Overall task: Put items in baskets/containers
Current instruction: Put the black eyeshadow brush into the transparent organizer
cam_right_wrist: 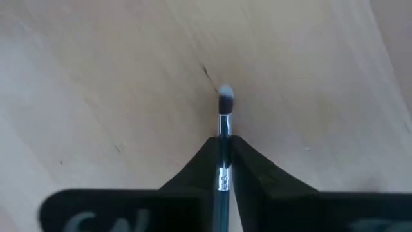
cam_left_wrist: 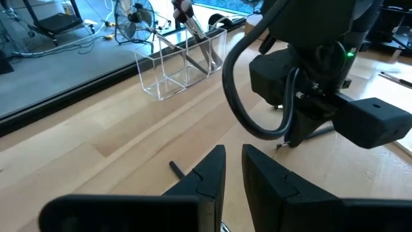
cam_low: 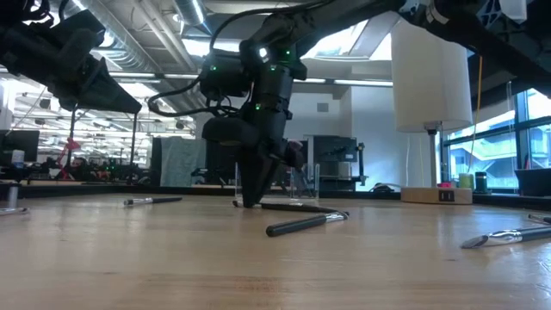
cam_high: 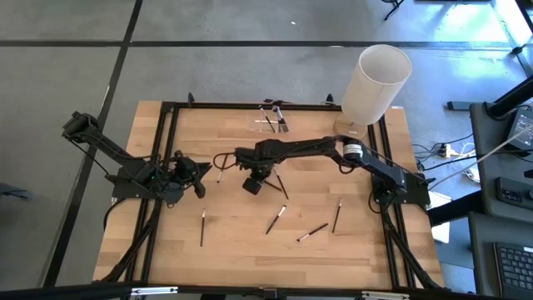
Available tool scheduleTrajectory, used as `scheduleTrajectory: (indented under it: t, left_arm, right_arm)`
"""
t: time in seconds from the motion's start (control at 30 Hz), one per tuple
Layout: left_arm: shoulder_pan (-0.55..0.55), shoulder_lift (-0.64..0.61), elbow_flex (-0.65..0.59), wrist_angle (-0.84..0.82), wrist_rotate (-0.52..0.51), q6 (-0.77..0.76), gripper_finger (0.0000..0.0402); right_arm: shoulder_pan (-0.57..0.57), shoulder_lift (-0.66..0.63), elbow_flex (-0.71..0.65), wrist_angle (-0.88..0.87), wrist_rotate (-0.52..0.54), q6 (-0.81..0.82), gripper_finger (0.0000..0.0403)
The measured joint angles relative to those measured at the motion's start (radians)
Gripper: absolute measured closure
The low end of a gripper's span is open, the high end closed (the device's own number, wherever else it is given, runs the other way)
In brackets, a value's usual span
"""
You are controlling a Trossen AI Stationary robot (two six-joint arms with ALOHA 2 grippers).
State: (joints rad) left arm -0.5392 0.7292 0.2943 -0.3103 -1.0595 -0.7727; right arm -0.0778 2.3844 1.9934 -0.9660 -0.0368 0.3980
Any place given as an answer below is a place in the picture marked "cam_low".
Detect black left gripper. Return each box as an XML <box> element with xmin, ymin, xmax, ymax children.
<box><xmin>16</xmin><ymin>36</ymin><xmax>143</xmax><ymax>115</ymax></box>

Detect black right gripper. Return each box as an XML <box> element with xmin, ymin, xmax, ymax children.
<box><xmin>201</xmin><ymin>37</ymin><xmax>309</xmax><ymax>208</ymax></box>

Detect black handled makeup brush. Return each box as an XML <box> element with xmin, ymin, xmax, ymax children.
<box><xmin>232</xmin><ymin>199</ymin><xmax>339</xmax><ymax>214</ymax></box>
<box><xmin>123</xmin><ymin>196</ymin><xmax>183</xmax><ymax>207</ymax></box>
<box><xmin>265</xmin><ymin>210</ymin><xmax>350</xmax><ymax>239</ymax></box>

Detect red stand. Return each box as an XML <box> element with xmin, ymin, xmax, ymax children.
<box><xmin>53</xmin><ymin>137</ymin><xmax>82</xmax><ymax>180</ymax></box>

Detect grey curtain partition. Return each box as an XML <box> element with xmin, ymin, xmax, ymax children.
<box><xmin>159</xmin><ymin>136</ymin><xmax>207</xmax><ymax>188</ymax></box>

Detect clear acrylic organizer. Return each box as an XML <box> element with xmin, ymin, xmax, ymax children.
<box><xmin>234</xmin><ymin>162</ymin><xmax>320</xmax><ymax>203</ymax></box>

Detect ceiling light strip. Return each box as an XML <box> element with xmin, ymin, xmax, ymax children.
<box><xmin>107</xmin><ymin>71</ymin><xmax>393</xmax><ymax>87</ymax></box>

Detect dark cabinet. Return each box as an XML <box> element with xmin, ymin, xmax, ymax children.
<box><xmin>313</xmin><ymin>135</ymin><xmax>359</xmax><ymax>164</ymax></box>

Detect black computer monitor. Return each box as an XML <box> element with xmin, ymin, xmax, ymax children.
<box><xmin>0</xmin><ymin>129</ymin><xmax>41</xmax><ymax>164</ymax></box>

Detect white shade wooden base lamp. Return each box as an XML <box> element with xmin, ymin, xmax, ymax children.
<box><xmin>390</xmin><ymin>19</ymin><xmax>474</xmax><ymax>206</ymax></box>

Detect dark cup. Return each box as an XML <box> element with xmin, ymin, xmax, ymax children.
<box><xmin>474</xmin><ymin>170</ymin><xmax>489</xmax><ymax>193</ymax></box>

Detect flat tip makeup brush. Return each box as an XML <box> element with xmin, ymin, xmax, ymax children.
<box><xmin>460</xmin><ymin>226</ymin><xmax>551</xmax><ymax>250</ymax></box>

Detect black bin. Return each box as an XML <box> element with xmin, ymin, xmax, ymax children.
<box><xmin>514</xmin><ymin>168</ymin><xmax>551</xmax><ymax>198</ymax></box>

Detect ribbed ceiling duct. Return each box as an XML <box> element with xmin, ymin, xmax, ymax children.
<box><xmin>72</xmin><ymin>0</ymin><xmax>203</xmax><ymax>117</ymax></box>

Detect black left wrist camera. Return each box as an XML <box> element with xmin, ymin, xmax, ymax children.
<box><xmin>51</xmin><ymin>9</ymin><xmax>107</xmax><ymax>49</ymax></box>

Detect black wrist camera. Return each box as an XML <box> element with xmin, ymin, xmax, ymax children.
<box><xmin>200</xmin><ymin>48</ymin><xmax>254</xmax><ymax>99</ymax></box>
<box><xmin>51</xmin><ymin>9</ymin><xmax>107</xmax><ymax>49</ymax></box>

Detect black right camera cable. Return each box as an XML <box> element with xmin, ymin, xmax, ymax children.
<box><xmin>147</xmin><ymin>0</ymin><xmax>328</xmax><ymax>118</ymax></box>

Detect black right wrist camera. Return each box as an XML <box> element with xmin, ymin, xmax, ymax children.
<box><xmin>200</xmin><ymin>48</ymin><xmax>254</xmax><ymax>99</ymax></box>

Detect silver ceiling duct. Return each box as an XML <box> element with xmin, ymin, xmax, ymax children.
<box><xmin>174</xmin><ymin>0</ymin><xmax>215</xmax><ymax>38</ymax></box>

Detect silver metal post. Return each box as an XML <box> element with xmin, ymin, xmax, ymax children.
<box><xmin>0</xmin><ymin>180</ymin><xmax>30</xmax><ymax>216</ymax></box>

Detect coiled cable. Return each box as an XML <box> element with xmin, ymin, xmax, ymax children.
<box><xmin>369</xmin><ymin>182</ymin><xmax>402</xmax><ymax>193</ymax></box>

